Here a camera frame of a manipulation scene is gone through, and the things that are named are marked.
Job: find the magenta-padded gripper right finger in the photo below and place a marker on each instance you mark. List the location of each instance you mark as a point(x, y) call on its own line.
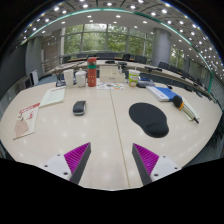
point(148, 160)

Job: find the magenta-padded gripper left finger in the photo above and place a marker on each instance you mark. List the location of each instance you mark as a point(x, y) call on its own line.
point(76, 159)

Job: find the dark grey computer mouse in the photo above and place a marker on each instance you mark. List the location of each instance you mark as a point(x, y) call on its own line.
point(79, 107)

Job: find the black mouse pad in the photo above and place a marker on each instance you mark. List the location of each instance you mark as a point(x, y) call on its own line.
point(150, 119)

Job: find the red and white leaflet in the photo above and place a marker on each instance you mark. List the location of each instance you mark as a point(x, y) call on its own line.
point(26, 120)

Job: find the black handheld microphone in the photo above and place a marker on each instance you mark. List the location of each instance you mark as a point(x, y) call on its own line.
point(178, 101)

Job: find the white paper sheet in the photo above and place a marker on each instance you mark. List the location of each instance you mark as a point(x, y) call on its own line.
point(192, 110)

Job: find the white booklet with red header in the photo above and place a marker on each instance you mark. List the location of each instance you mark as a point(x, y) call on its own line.
point(53, 96)

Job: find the grey desk microphone console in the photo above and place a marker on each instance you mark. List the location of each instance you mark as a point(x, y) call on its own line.
point(146, 82)

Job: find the black desk microphone console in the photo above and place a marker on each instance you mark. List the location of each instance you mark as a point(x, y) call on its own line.
point(60, 81)

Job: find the white lidded mug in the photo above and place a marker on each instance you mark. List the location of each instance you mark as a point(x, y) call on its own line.
point(80, 79)

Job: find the colourful sticker sheet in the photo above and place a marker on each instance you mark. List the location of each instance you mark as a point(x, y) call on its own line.
point(110, 86)

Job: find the white paper cup stack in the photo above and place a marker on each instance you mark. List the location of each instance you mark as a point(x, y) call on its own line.
point(68, 78)

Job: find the green printed paper cup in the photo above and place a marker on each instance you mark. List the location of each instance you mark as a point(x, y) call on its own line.
point(134, 79)

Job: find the red bottle with green band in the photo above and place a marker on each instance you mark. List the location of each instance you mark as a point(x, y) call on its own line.
point(92, 73)

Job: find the long curved conference desk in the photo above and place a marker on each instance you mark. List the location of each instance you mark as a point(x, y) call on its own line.
point(173, 75)

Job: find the white cardboard box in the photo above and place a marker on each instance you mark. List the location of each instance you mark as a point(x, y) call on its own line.
point(111, 74)

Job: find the dark office chairs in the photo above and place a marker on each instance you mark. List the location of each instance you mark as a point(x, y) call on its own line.
point(140, 59)

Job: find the ceiling lights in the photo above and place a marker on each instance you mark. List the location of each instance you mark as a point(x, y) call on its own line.
point(133, 10)

